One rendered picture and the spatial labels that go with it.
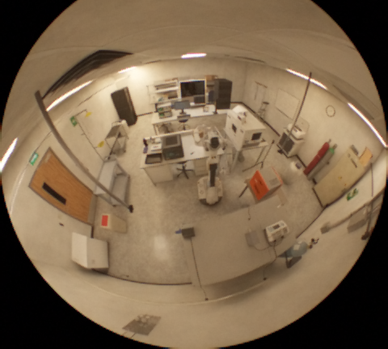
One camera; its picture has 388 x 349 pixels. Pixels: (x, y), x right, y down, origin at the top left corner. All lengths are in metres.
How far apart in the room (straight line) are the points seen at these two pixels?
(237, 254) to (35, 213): 3.29
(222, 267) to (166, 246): 1.71
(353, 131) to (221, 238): 4.15
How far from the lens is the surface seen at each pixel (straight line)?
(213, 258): 1.22
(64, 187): 3.40
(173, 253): 2.71
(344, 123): 4.29
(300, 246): 1.82
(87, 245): 2.96
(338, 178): 4.18
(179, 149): 2.18
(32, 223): 3.06
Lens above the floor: 2.64
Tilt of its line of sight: 47 degrees down
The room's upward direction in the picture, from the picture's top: 4 degrees counter-clockwise
